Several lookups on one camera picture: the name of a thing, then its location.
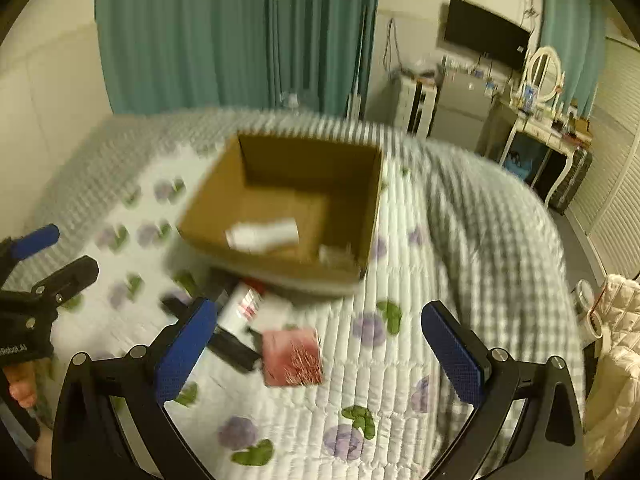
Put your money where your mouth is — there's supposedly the dark suitcase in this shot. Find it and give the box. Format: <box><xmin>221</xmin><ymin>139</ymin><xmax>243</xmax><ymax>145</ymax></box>
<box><xmin>549</xmin><ymin>147</ymin><xmax>594</xmax><ymax>212</ymax></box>

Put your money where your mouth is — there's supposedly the wide teal curtain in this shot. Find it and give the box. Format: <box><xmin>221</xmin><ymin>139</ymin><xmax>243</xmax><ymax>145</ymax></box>
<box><xmin>95</xmin><ymin>0</ymin><xmax>381</xmax><ymax>117</ymax></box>

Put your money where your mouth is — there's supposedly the brown cardboard box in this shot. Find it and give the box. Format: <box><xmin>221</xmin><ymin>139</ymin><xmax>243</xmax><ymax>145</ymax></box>
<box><xmin>176</xmin><ymin>131</ymin><xmax>385</xmax><ymax>297</ymax></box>

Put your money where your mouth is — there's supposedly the white bottle with red label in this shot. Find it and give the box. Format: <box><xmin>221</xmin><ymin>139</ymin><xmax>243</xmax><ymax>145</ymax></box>
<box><xmin>217</xmin><ymin>282</ymin><xmax>267</xmax><ymax>336</ymax></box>

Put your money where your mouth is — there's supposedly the small white packet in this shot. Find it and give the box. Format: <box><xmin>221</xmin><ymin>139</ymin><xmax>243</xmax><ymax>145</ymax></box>
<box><xmin>318</xmin><ymin>244</ymin><xmax>358</xmax><ymax>267</ymax></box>

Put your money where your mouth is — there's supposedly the white tube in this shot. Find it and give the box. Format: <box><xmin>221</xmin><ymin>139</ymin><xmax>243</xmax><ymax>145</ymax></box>
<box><xmin>225</xmin><ymin>217</ymin><xmax>301</xmax><ymax>253</ymax></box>

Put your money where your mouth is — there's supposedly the narrow teal curtain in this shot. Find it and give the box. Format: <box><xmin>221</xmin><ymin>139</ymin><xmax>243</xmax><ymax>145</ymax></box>
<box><xmin>540</xmin><ymin>0</ymin><xmax>608</xmax><ymax>111</ymax></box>

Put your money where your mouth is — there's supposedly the pink square packet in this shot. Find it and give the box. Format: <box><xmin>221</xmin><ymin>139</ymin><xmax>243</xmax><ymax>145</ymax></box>
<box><xmin>261</xmin><ymin>327</ymin><xmax>325</xmax><ymax>387</ymax></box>

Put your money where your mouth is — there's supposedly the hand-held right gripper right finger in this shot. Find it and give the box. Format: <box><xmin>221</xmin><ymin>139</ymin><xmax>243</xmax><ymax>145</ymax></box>
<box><xmin>421</xmin><ymin>300</ymin><xmax>586</xmax><ymax>480</ymax></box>

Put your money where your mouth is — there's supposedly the white drawer cabinet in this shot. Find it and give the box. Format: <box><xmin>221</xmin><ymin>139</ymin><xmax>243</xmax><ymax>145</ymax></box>
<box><xmin>385</xmin><ymin>72</ymin><xmax>439</xmax><ymax>137</ymax></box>

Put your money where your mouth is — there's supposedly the white louvered wardrobe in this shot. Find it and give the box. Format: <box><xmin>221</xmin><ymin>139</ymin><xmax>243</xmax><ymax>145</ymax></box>
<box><xmin>565</xmin><ymin>35</ymin><xmax>640</xmax><ymax>281</ymax></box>

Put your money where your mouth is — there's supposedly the grey refrigerator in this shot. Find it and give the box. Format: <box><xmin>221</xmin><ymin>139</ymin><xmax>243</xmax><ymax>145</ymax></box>
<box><xmin>430</xmin><ymin>66</ymin><xmax>497</xmax><ymax>152</ymax></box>

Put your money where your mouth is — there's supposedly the person's left hand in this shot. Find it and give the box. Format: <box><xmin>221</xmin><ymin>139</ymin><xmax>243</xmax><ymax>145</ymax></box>
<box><xmin>4</xmin><ymin>362</ymin><xmax>40</xmax><ymax>409</ymax></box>

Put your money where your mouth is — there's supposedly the white dressing table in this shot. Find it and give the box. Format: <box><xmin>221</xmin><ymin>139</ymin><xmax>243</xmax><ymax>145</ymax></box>
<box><xmin>495</xmin><ymin>97</ymin><xmax>595</xmax><ymax>202</ymax></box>

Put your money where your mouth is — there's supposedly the black rectangular case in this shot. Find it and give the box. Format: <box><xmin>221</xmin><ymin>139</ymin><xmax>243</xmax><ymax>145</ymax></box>
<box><xmin>207</xmin><ymin>326</ymin><xmax>263</xmax><ymax>373</ymax></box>

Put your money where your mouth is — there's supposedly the white oval vanity mirror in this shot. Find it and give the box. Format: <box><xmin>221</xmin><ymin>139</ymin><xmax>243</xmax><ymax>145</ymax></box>
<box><xmin>522</xmin><ymin>46</ymin><xmax>567</xmax><ymax>106</ymax></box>

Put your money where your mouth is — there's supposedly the black wall television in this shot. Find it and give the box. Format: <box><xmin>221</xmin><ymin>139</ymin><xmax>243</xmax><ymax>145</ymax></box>
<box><xmin>443</xmin><ymin>0</ymin><xmax>532</xmax><ymax>70</ymax></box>

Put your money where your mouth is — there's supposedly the white bag with red strap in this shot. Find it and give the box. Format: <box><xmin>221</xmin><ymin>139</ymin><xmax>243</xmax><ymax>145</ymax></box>
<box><xmin>572</xmin><ymin>280</ymin><xmax>608</xmax><ymax>339</ymax></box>

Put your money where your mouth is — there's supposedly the white floral quilt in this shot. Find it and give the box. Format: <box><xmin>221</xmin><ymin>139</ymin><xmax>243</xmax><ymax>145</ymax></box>
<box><xmin>45</xmin><ymin>145</ymin><xmax>481</xmax><ymax>480</ymax></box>

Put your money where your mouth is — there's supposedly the small black object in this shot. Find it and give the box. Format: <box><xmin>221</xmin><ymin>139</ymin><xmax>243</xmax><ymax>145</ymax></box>
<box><xmin>161</xmin><ymin>296</ymin><xmax>195</xmax><ymax>319</ymax></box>

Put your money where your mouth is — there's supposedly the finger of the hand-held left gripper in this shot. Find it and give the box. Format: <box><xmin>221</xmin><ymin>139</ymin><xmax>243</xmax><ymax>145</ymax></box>
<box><xmin>0</xmin><ymin>224</ymin><xmax>61</xmax><ymax>288</ymax></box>
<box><xmin>0</xmin><ymin>255</ymin><xmax>100</xmax><ymax>312</ymax></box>

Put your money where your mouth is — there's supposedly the grey checkered blanket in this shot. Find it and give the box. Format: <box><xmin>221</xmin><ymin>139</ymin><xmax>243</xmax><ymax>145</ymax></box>
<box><xmin>25</xmin><ymin>107</ymin><xmax>586</xmax><ymax>480</ymax></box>

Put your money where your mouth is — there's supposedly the hanging wall cable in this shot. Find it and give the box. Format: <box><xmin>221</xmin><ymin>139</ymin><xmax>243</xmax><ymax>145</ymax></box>
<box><xmin>384</xmin><ymin>16</ymin><xmax>404</xmax><ymax>69</ymax></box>

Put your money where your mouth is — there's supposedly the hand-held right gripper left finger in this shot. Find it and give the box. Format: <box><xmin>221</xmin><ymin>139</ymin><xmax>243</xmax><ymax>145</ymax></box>
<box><xmin>51</xmin><ymin>297</ymin><xmax>218</xmax><ymax>480</ymax></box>

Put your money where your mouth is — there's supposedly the white quilted jacket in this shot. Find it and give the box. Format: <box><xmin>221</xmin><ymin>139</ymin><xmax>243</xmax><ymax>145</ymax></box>
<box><xmin>582</xmin><ymin>274</ymin><xmax>640</xmax><ymax>467</ymax></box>

